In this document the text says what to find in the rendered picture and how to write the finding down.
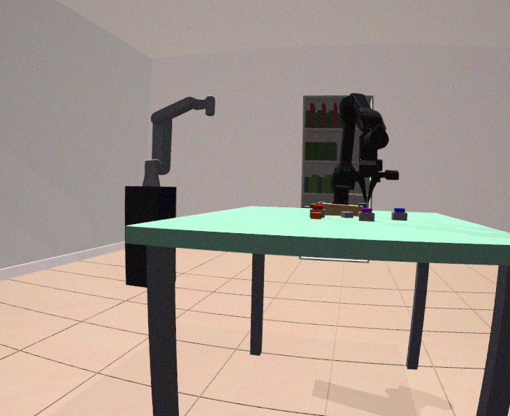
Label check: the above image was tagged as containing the purple button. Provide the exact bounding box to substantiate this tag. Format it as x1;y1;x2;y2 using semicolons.
359;208;375;221

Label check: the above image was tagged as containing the red button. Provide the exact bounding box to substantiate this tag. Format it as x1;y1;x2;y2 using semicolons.
309;205;326;218

